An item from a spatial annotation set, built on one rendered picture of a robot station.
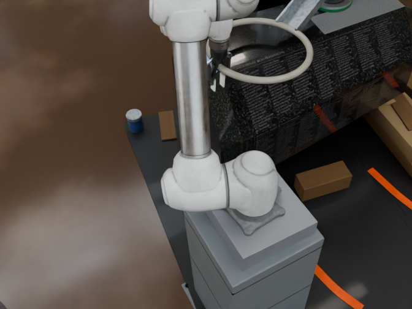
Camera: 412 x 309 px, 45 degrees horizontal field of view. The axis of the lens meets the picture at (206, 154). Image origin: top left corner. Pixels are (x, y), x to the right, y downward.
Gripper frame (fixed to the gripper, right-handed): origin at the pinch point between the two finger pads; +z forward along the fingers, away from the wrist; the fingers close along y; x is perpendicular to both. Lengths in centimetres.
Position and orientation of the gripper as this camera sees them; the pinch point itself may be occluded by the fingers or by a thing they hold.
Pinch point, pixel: (217, 82)
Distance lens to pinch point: 228.8
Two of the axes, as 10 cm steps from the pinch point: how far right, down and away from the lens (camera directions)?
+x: -5.7, -6.2, 5.3
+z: -0.1, 6.5, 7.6
